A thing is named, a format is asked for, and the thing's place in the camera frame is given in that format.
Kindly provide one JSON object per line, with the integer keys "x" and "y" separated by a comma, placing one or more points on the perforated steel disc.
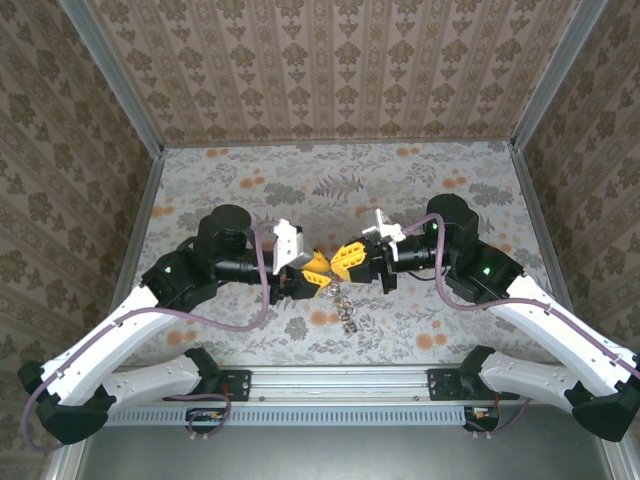
{"x": 347, "y": 315}

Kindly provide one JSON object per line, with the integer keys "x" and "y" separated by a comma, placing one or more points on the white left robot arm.
{"x": 100, "y": 350}

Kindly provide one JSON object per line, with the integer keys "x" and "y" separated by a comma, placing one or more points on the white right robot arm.
{"x": 560, "y": 335}

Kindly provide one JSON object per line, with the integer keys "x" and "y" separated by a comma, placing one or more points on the floral tablecloth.
{"x": 300, "y": 200}

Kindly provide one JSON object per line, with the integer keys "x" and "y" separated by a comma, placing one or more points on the aluminium frame side bar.
{"x": 140, "y": 225}
{"x": 540, "y": 225}

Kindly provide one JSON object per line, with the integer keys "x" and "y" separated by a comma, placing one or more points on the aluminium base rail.
{"x": 325, "y": 382}

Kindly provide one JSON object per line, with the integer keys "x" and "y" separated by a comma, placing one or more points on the aluminium frame post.
{"x": 560, "y": 75}
{"x": 110, "y": 75}

